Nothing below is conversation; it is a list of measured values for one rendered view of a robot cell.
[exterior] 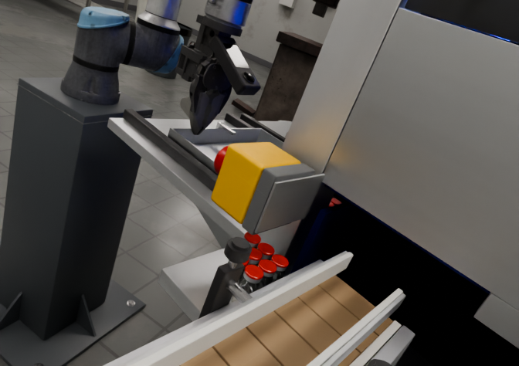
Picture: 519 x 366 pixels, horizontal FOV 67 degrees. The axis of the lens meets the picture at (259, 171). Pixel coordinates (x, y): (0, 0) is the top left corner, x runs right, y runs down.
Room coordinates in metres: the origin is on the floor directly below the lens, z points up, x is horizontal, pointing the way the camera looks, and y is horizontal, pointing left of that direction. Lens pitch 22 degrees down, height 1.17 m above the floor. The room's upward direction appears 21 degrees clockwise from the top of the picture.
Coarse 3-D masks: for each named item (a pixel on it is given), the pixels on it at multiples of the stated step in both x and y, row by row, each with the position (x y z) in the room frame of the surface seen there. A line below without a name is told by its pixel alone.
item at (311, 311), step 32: (352, 256) 0.37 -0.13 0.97; (224, 288) 0.26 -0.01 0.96; (288, 288) 0.28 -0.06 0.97; (320, 288) 0.35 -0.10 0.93; (224, 320) 0.21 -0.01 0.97; (256, 320) 0.27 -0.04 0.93; (288, 320) 0.29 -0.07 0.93; (320, 320) 0.30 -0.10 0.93; (352, 320) 0.32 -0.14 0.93; (384, 320) 0.30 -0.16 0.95; (160, 352) 0.17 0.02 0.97; (192, 352) 0.19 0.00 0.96; (224, 352) 0.23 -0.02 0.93; (256, 352) 0.24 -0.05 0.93; (288, 352) 0.25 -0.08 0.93; (320, 352) 0.26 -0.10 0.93; (352, 352) 0.28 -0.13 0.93; (384, 352) 0.29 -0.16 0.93
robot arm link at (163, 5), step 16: (160, 0) 1.06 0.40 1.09; (176, 0) 1.09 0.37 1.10; (144, 16) 1.06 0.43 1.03; (160, 16) 1.07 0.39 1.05; (176, 16) 1.10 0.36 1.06; (144, 32) 1.05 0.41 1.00; (160, 32) 1.06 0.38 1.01; (176, 32) 1.09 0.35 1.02; (144, 48) 1.04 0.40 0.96; (160, 48) 1.06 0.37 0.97; (176, 48) 1.09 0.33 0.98; (128, 64) 1.05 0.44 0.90; (144, 64) 1.05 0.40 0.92; (160, 64) 1.07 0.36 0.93; (176, 64) 1.09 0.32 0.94
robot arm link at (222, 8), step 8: (208, 0) 0.71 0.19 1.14; (216, 0) 0.70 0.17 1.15; (224, 0) 0.69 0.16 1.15; (232, 0) 0.69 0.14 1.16; (208, 8) 0.70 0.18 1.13; (216, 8) 0.69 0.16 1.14; (224, 8) 0.69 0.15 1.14; (232, 8) 0.70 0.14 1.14; (240, 8) 0.70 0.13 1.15; (248, 8) 0.72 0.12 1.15; (208, 16) 0.71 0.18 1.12; (216, 16) 0.69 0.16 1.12; (224, 16) 0.69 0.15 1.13; (232, 16) 0.70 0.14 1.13; (240, 16) 0.71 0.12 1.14; (232, 24) 0.70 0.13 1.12; (240, 24) 0.71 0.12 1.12
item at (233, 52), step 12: (216, 36) 0.70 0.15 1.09; (216, 48) 0.70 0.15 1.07; (228, 48) 0.70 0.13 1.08; (228, 60) 0.68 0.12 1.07; (240, 60) 0.70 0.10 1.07; (228, 72) 0.67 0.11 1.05; (240, 72) 0.67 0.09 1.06; (252, 72) 0.70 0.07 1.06; (240, 84) 0.66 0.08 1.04; (252, 84) 0.67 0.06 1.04
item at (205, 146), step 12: (168, 132) 0.68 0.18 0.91; (180, 132) 0.69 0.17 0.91; (204, 132) 0.74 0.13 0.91; (216, 132) 0.77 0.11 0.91; (240, 132) 0.83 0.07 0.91; (252, 132) 0.86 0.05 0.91; (264, 132) 0.88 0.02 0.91; (180, 144) 0.65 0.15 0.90; (192, 144) 0.64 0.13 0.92; (204, 144) 0.74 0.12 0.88; (216, 144) 0.77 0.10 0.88; (228, 144) 0.79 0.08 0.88; (276, 144) 0.85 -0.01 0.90; (204, 156) 0.62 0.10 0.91
